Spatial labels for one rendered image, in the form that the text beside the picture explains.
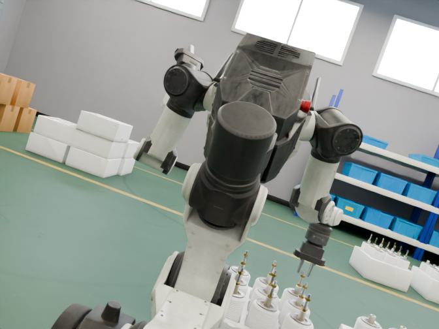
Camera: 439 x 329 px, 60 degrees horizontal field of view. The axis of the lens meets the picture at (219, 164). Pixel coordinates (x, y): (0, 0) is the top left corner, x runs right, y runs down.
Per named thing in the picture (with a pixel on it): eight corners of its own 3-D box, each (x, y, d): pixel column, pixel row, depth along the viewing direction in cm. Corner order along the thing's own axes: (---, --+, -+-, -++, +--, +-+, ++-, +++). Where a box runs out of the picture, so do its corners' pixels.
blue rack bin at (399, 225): (380, 224, 594) (385, 211, 593) (404, 233, 591) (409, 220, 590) (392, 231, 544) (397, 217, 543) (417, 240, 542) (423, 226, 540)
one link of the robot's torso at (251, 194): (257, 200, 74) (268, 164, 83) (192, 177, 75) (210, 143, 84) (242, 239, 83) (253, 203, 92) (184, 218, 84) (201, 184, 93)
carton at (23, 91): (28, 108, 451) (35, 84, 449) (14, 106, 428) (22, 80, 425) (6, 100, 455) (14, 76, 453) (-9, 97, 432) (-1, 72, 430)
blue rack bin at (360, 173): (339, 173, 599) (344, 161, 597) (362, 182, 596) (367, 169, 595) (347, 176, 549) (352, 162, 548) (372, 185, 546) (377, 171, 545)
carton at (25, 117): (29, 133, 469) (36, 110, 467) (16, 132, 445) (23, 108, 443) (9, 125, 473) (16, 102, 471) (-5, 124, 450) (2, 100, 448)
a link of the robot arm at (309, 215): (327, 227, 136) (313, 230, 120) (302, 214, 141) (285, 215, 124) (340, 200, 135) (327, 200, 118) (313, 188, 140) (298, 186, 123)
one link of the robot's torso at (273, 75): (334, 119, 78) (343, 52, 105) (181, 72, 82) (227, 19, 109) (292, 213, 98) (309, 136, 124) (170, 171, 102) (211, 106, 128)
